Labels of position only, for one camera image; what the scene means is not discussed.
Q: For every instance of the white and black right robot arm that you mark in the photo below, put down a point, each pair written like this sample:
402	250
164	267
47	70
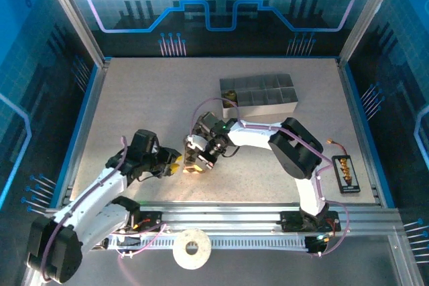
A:
254	135

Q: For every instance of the white tape roll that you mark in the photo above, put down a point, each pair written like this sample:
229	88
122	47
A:
181	252

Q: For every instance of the grey compartment organizer tray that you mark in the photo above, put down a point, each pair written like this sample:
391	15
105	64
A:
268	110

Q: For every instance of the black controller box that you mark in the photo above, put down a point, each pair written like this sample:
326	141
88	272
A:
315	247

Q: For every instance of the black power distribution board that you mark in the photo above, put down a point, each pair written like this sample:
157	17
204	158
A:
345	173

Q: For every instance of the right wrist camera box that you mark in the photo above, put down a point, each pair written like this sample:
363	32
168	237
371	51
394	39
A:
196	142

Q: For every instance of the aluminium crossbar rail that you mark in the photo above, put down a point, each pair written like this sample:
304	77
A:
218	219

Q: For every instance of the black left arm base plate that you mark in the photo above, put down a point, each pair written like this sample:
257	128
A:
152	220

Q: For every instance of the aluminium table side rail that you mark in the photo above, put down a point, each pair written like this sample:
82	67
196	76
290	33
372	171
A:
88	108
354	108

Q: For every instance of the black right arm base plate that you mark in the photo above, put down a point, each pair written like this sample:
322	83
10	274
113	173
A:
291	222

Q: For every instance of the aluminium frame post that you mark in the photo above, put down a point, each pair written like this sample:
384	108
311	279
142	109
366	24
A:
75	14
370	14

